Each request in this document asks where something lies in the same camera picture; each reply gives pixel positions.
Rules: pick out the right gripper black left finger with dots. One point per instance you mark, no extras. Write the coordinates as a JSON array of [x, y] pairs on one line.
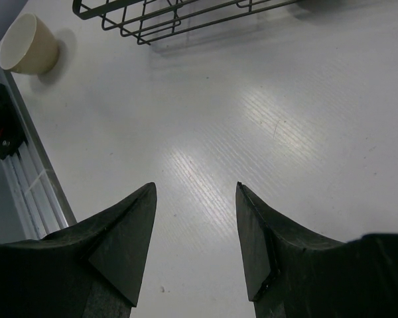
[[91, 269]]

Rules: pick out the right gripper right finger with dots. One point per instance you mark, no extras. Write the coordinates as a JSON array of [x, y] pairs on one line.
[[291, 271]]

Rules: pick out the white ceramic bowl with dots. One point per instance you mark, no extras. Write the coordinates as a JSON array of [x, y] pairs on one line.
[[28, 47]]

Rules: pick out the aluminium extrusion rail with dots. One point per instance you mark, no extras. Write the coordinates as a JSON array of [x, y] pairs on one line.
[[39, 198]]

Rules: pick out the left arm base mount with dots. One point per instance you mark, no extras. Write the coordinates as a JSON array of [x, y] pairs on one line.
[[12, 134]]

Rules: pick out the dark wire dish rack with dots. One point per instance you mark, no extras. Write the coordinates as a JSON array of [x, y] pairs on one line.
[[151, 21]]

